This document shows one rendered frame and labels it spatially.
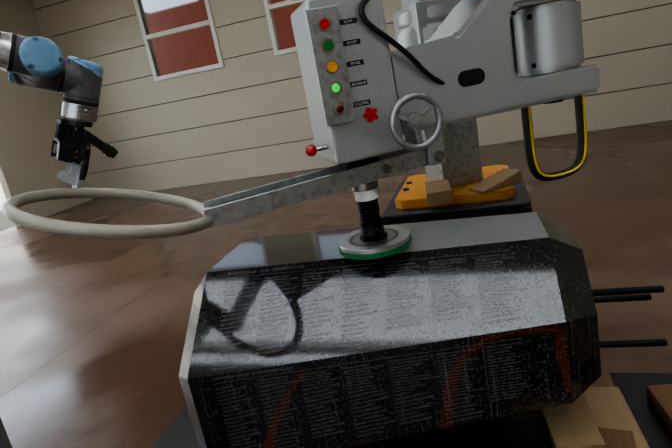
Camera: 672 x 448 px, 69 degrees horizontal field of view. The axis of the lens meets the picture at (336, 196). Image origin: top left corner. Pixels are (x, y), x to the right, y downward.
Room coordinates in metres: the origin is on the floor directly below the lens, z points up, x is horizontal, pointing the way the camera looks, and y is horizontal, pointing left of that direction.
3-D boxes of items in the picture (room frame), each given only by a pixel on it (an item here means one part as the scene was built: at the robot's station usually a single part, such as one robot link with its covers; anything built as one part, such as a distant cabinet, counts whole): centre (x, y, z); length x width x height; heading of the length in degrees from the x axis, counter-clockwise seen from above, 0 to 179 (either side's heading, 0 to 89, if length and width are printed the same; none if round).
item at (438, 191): (1.93, -0.42, 0.81); 0.20 x 0.10 x 0.05; 169
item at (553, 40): (1.53, -0.73, 1.32); 0.19 x 0.19 x 0.20
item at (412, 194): (2.16, -0.54, 0.76); 0.49 x 0.49 x 0.05; 71
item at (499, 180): (1.94, -0.66, 0.80); 0.20 x 0.10 x 0.05; 112
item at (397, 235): (1.38, -0.09, 0.85); 0.21 x 0.21 x 0.01
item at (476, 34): (1.46, -0.47, 1.28); 0.74 x 0.23 x 0.49; 103
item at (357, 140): (1.40, -0.17, 1.30); 0.36 x 0.22 x 0.45; 103
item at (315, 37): (1.25, -0.05, 1.35); 0.08 x 0.03 x 0.28; 103
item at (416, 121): (1.29, -0.23, 1.18); 0.15 x 0.10 x 0.15; 103
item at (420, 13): (2.16, -0.54, 1.36); 0.35 x 0.35 x 0.41
